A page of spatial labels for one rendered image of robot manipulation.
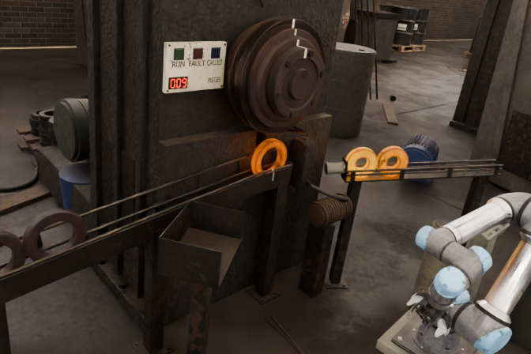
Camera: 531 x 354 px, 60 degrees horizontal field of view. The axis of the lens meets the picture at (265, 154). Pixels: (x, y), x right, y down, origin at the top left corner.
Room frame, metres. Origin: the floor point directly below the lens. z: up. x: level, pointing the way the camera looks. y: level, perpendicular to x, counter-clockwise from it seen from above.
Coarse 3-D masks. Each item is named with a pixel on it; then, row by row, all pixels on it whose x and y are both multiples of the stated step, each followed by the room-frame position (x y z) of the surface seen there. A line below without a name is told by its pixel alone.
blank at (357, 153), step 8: (352, 152) 2.04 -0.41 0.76; (360, 152) 2.03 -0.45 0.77; (368, 152) 2.04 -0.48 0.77; (352, 160) 2.03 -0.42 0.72; (368, 160) 2.04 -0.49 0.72; (376, 160) 2.05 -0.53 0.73; (352, 168) 2.03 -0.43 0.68; (360, 168) 2.05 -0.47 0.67; (368, 168) 2.04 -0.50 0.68; (360, 176) 2.04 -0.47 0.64
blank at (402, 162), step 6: (384, 150) 2.07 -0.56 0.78; (390, 150) 2.06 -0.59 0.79; (396, 150) 2.06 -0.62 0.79; (402, 150) 2.07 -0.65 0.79; (378, 156) 2.06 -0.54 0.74; (384, 156) 2.06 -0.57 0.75; (390, 156) 2.06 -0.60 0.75; (396, 156) 2.07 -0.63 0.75; (402, 156) 2.07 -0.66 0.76; (378, 162) 2.05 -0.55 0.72; (384, 162) 2.06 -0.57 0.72; (402, 162) 2.07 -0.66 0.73; (408, 162) 2.08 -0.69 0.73; (378, 168) 2.05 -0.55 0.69; (384, 168) 2.06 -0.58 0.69
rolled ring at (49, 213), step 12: (48, 216) 1.18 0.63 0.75; (60, 216) 1.20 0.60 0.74; (72, 216) 1.23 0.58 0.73; (36, 228) 1.16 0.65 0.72; (84, 228) 1.26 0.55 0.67; (24, 240) 1.14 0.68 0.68; (36, 240) 1.15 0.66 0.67; (72, 240) 1.24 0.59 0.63; (84, 240) 1.26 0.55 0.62; (36, 252) 1.15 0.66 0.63; (48, 252) 1.20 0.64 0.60
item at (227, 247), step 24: (192, 216) 1.44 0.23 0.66; (216, 216) 1.42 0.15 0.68; (240, 216) 1.41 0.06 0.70; (168, 240) 1.18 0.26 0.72; (192, 240) 1.37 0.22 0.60; (216, 240) 1.38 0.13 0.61; (240, 240) 1.40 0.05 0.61; (168, 264) 1.18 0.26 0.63; (192, 264) 1.16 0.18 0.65; (216, 264) 1.15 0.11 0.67; (192, 288) 1.29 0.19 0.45; (216, 288) 1.15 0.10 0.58; (192, 312) 1.29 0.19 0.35; (192, 336) 1.29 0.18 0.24
